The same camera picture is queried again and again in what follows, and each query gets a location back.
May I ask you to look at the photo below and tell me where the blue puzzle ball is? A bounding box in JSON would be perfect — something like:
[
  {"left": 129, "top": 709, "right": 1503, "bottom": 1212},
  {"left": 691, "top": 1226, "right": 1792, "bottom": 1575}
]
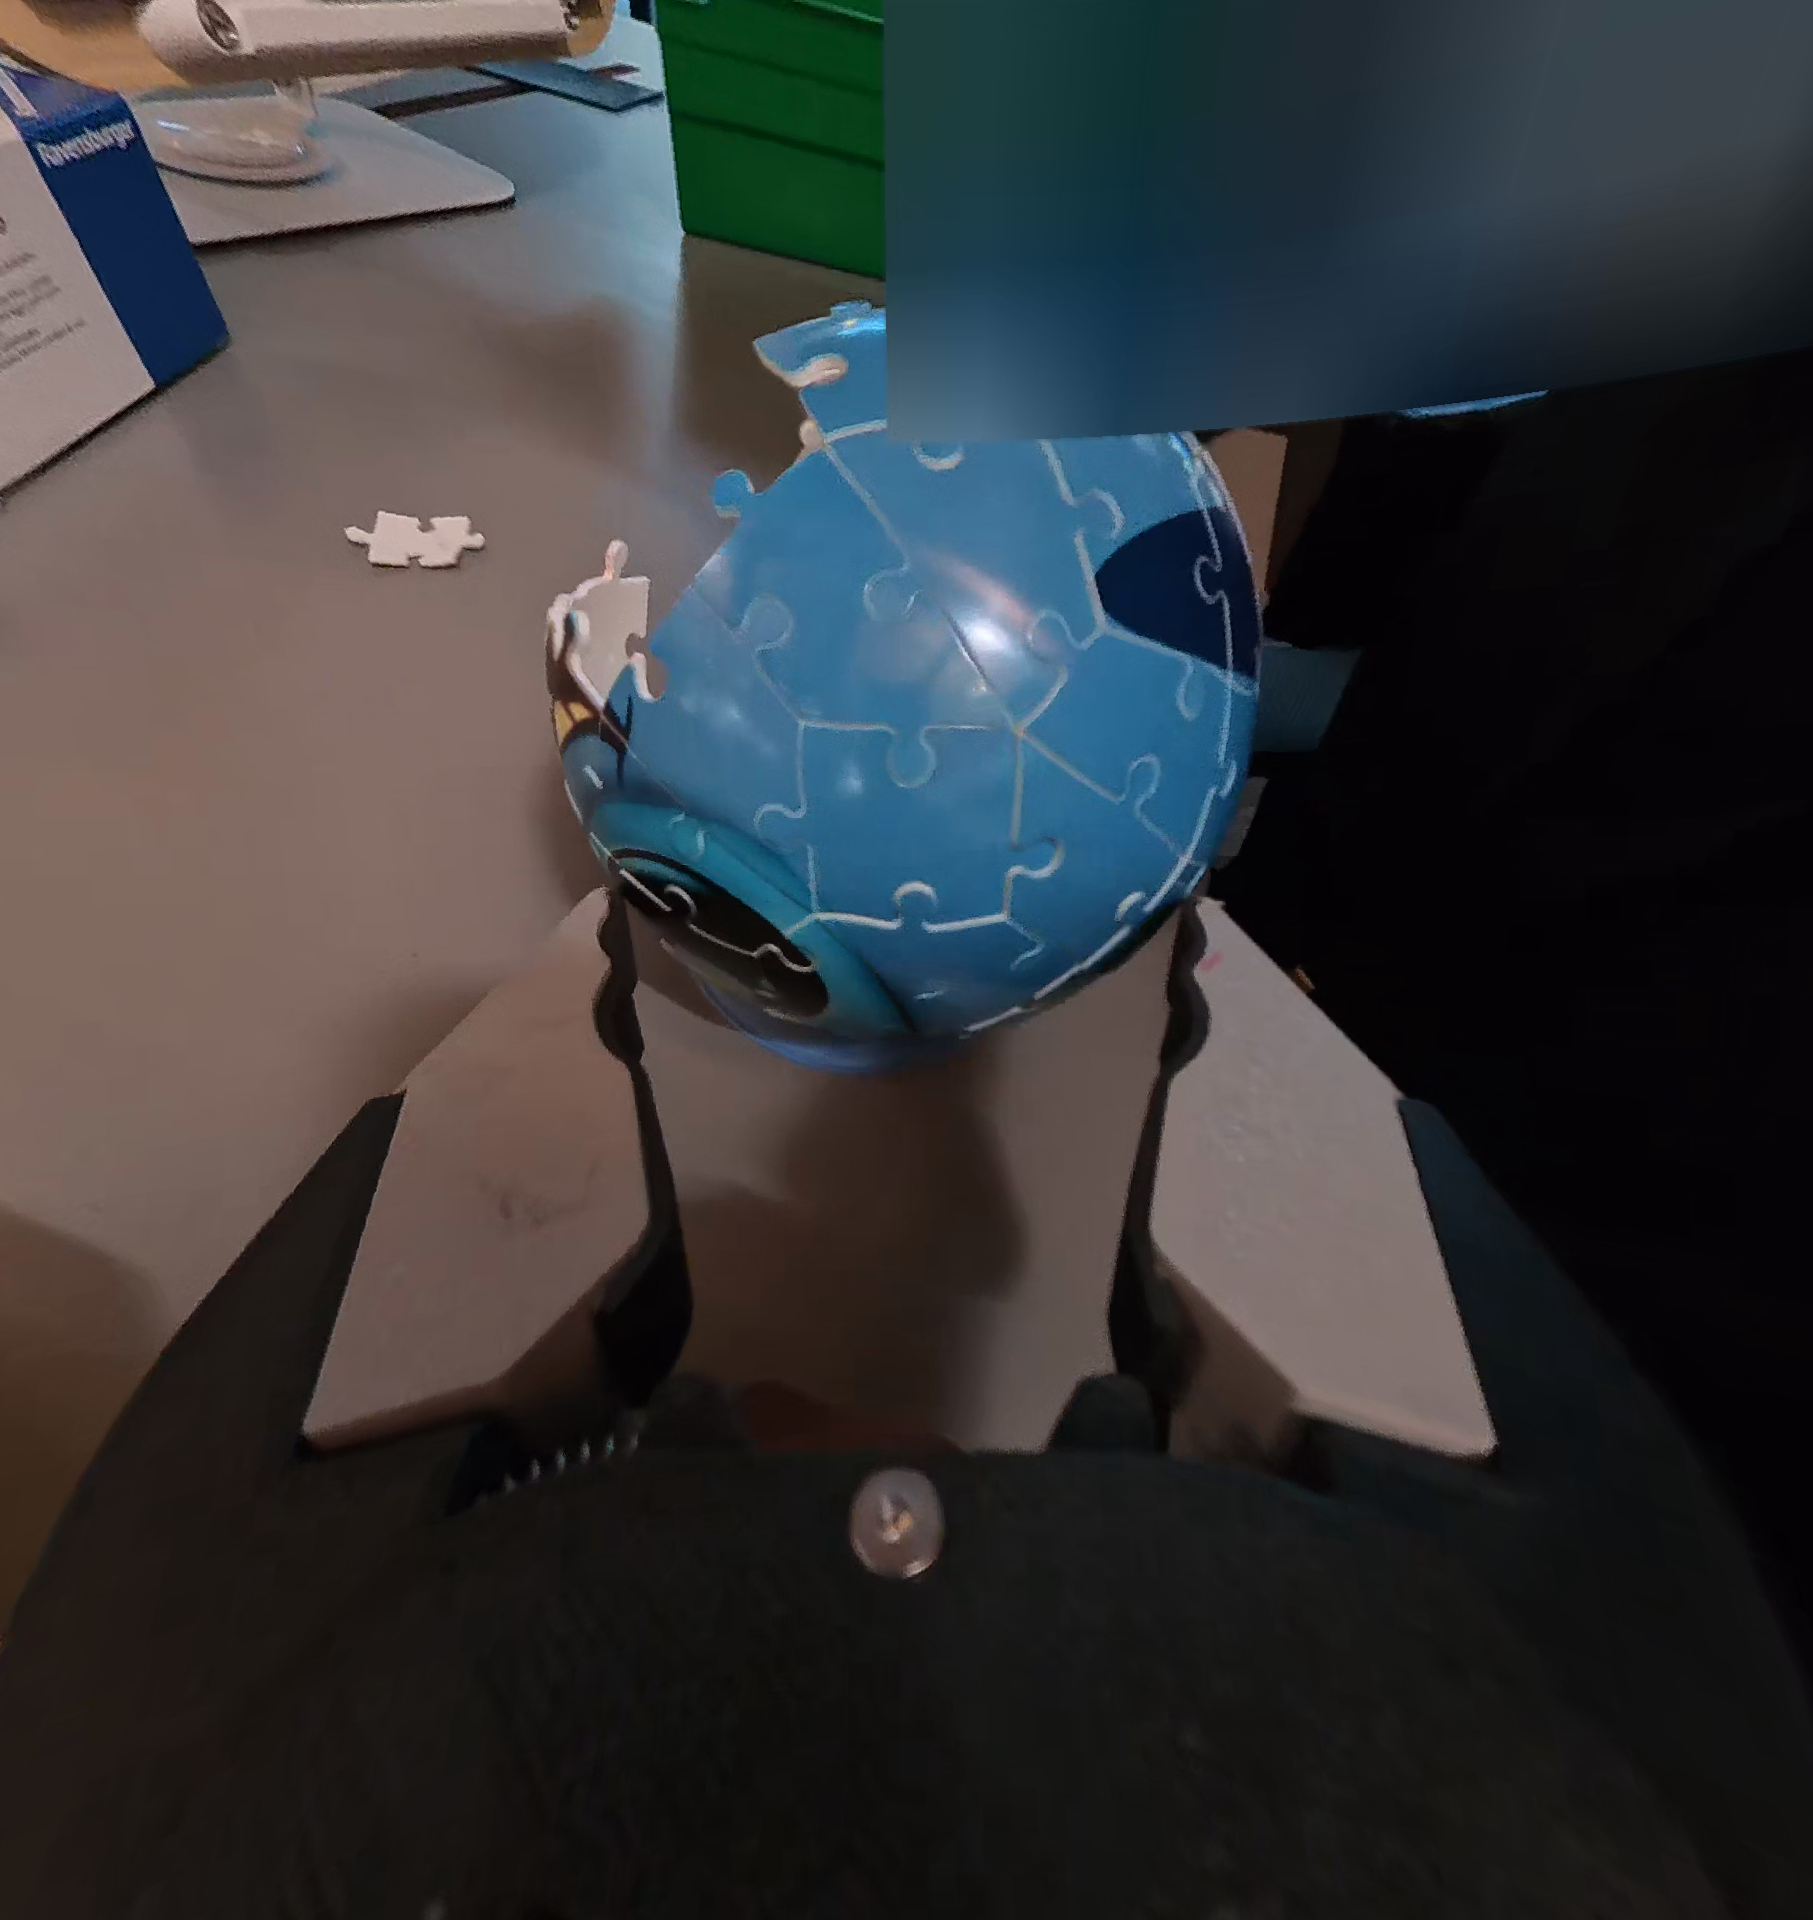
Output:
[{"left": 547, "top": 297, "right": 1272, "bottom": 1053}]

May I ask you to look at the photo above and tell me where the white blue puzzle box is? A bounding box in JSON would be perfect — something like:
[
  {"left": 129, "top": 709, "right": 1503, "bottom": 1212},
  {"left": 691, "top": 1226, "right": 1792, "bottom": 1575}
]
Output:
[{"left": 0, "top": 0, "right": 227, "bottom": 536}]

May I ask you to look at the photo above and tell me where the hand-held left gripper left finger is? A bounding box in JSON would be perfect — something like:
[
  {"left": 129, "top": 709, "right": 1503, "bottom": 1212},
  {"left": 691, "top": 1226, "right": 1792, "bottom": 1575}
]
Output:
[{"left": 305, "top": 885, "right": 696, "bottom": 1456}]

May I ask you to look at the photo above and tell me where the white clip rod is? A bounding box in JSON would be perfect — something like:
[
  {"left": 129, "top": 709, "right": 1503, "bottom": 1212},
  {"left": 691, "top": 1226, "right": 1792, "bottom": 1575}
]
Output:
[{"left": 141, "top": 0, "right": 579, "bottom": 82}]

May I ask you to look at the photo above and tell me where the green plastic bin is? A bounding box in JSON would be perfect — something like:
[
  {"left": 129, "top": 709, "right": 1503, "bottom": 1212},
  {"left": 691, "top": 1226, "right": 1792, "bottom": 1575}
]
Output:
[{"left": 648, "top": 0, "right": 890, "bottom": 285}]

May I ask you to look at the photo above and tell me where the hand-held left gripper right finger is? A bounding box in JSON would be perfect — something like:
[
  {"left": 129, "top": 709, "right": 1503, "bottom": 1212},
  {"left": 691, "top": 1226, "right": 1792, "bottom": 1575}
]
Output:
[{"left": 1113, "top": 906, "right": 1503, "bottom": 1460}]

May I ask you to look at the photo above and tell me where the grey fabric chair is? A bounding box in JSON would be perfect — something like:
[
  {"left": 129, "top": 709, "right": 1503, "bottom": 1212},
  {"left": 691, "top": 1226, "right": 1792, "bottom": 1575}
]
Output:
[{"left": 1257, "top": 643, "right": 1362, "bottom": 759}]

